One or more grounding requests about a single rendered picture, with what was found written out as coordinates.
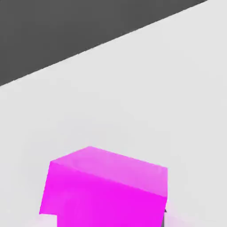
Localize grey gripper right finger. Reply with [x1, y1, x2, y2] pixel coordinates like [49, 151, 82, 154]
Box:
[160, 208, 176, 227]

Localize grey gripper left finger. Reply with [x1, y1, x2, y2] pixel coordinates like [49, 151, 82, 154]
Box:
[36, 214, 58, 227]

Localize small magenta cube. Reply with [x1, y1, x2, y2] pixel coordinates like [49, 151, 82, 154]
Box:
[39, 145, 168, 227]

